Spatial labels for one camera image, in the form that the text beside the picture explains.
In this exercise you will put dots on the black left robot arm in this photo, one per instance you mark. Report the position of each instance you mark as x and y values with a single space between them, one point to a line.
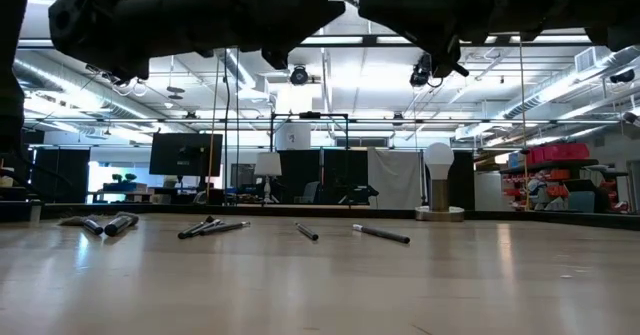
10 50

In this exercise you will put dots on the white cloth sheet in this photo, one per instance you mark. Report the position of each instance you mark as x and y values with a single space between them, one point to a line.
395 180

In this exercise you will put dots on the black pen white cap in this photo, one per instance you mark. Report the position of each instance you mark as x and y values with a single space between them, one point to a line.
385 234

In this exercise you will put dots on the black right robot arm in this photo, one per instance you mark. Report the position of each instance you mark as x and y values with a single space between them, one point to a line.
615 5

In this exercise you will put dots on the black aluminium frame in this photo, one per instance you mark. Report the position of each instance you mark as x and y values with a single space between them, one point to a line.
150 210

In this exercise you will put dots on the black hanging camera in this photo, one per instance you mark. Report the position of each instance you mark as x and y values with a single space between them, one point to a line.
420 75

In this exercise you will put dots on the white cylindrical container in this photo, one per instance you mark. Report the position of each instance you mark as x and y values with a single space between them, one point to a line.
292 137

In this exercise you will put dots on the white shade table lamp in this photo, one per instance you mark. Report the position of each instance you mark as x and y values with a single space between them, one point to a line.
268 165

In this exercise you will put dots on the distant black rig frame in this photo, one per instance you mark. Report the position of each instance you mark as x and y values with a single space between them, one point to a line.
310 115

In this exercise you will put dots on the thin black makeup brush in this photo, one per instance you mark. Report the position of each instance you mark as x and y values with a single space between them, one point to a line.
216 223
235 225

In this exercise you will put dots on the round black ceiling fixture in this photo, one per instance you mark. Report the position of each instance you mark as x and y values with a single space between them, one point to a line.
299 76

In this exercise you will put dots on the large black screen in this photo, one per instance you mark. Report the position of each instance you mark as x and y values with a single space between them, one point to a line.
185 155

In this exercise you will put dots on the thin brown pole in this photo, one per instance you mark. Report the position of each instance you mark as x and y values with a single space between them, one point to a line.
523 125

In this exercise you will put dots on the red storage bin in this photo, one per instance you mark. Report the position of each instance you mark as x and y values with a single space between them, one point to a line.
567 151

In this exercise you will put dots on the black cabinet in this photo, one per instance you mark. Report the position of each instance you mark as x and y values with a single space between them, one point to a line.
60 175

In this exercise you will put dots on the storage shelf with bins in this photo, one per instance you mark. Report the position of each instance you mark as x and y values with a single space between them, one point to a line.
550 165

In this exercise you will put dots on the dark fluffy makeup brush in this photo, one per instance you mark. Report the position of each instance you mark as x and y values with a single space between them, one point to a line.
185 233

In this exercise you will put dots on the silver ferrule makeup brush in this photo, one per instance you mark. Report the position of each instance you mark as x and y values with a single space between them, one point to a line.
92 226

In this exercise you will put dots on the short black pen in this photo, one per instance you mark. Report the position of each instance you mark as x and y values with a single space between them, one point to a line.
307 232

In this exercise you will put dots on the fan head makeup brush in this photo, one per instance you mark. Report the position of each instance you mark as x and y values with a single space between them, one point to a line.
117 225

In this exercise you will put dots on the white bulb lamp metal base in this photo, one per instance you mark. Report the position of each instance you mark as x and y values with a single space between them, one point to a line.
439 195

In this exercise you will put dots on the silver air duct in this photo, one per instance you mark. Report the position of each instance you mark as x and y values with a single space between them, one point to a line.
50 82
575 85

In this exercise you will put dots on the black partition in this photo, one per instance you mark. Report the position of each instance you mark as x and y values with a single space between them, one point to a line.
335 175

